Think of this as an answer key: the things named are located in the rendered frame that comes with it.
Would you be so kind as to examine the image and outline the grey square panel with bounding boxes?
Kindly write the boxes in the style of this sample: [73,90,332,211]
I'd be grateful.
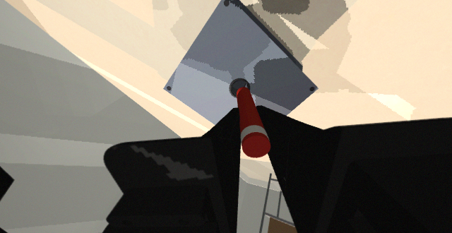
[163,0,318,125]

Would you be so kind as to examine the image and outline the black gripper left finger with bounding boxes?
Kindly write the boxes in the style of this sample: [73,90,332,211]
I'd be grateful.
[104,107,241,233]

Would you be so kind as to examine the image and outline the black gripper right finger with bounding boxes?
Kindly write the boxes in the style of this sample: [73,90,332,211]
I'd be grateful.
[256,105,452,233]

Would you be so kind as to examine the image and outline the dark red peg with white band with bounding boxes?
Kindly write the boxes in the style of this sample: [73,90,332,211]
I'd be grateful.
[237,87,270,158]

